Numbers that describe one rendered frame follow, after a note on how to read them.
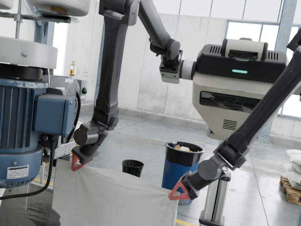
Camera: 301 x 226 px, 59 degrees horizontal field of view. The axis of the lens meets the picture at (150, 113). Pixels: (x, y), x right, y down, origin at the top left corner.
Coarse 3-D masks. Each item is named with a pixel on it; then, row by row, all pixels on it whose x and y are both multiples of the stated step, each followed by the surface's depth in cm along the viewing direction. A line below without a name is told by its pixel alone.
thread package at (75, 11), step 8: (32, 0) 69; (40, 0) 67; (48, 0) 67; (56, 0) 67; (64, 0) 67; (72, 0) 68; (80, 0) 70; (88, 0) 73; (40, 8) 77; (48, 8) 75; (56, 8) 72; (64, 8) 73; (72, 8) 71; (80, 8) 71; (88, 8) 74; (80, 16) 80
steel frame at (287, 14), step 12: (288, 0) 736; (288, 12) 738; (36, 24) 620; (48, 24) 609; (288, 24) 741; (36, 36) 627; (48, 36) 616; (288, 36) 743; (276, 48) 754; (96, 96) 948; (264, 132) 780
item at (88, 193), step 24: (96, 168) 98; (72, 192) 101; (96, 192) 94; (120, 192) 89; (144, 192) 89; (168, 192) 88; (72, 216) 101; (96, 216) 94; (120, 216) 90; (144, 216) 90; (168, 216) 89
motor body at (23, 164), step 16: (0, 80) 55; (16, 80) 57; (32, 80) 64; (0, 96) 57; (16, 96) 58; (32, 96) 60; (0, 112) 57; (16, 112) 58; (32, 112) 60; (0, 128) 57; (16, 128) 58; (32, 128) 62; (0, 144) 57; (16, 144) 60; (32, 144) 63; (0, 160) 58; (16, 160) 59; (32, 160) 62; (0, 176) 58; (16, 176) 60; (32, 176) 63
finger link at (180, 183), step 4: (184, 176) 86; (180, 180) 84; (176, 184) 85; (180, 184) 84; (184, 184) 84; (176, 188) 85; (184, 188) 84; (188, 188) 84; (172, 192) 87; (188, 192) 83; (168, 196) 87; (172, 196) 87; (176, 196) 86; (180, 196) 86; (184, 196) 85; (188, 196) 84
